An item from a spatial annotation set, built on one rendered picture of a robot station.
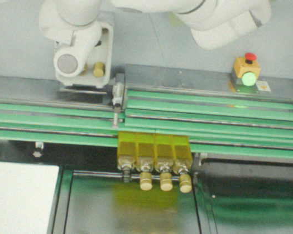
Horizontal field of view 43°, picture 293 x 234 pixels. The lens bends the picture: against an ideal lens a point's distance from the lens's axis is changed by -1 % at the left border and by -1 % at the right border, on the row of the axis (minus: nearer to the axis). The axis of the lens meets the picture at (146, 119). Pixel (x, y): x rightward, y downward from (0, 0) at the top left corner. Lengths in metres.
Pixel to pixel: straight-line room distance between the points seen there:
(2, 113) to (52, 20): 0.51
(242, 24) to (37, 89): 0.76
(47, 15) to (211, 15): 0.34
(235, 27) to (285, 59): 0.61
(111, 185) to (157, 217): 0.19
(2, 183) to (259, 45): 0.95
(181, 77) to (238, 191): 0.45
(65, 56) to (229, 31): 0.38
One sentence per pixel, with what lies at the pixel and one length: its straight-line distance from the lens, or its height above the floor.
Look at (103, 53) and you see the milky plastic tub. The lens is 1.26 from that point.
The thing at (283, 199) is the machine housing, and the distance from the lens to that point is 1.43.
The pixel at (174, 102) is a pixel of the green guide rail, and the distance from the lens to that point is 1.18.
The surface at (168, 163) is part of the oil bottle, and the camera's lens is 1.13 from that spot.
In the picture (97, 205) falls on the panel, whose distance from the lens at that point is 1.19.
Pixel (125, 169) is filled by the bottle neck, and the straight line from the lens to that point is 1.10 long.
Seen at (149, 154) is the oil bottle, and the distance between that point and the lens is 1.14.
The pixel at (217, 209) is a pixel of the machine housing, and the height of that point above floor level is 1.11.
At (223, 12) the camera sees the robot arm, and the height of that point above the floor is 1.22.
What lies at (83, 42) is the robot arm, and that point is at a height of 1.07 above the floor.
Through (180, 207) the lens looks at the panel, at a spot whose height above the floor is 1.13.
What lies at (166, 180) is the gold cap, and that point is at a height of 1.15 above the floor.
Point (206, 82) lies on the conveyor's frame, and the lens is 1.27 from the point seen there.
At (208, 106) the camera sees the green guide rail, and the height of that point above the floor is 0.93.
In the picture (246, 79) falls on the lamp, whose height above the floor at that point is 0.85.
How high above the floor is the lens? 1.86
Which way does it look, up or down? 50 degrees down
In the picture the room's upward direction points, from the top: 177 degrees clockwise
